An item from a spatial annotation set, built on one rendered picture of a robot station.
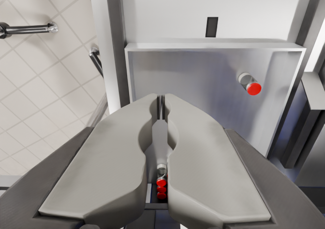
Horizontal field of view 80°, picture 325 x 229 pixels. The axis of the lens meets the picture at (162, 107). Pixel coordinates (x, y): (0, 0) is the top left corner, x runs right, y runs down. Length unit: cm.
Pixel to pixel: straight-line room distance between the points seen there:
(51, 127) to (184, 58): 151
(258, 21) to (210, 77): 11
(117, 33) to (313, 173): 52
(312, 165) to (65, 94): 139
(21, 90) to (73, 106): 36
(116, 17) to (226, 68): 19
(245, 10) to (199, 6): 7
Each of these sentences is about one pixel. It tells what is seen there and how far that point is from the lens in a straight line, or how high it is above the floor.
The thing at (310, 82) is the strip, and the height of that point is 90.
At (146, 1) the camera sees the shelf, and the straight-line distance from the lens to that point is 32.
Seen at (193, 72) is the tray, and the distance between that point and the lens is 34.
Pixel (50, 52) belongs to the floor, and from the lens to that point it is 144.
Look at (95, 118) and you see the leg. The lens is 90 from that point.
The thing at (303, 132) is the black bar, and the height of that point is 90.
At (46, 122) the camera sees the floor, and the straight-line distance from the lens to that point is 174.
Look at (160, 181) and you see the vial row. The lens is 44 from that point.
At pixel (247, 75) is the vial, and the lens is 35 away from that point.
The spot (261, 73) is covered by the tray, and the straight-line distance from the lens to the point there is 38.
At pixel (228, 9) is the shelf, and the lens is 33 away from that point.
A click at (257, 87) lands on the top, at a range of 33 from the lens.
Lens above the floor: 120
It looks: 59 degrees down
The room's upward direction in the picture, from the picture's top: 177 degrees counter-clockwise
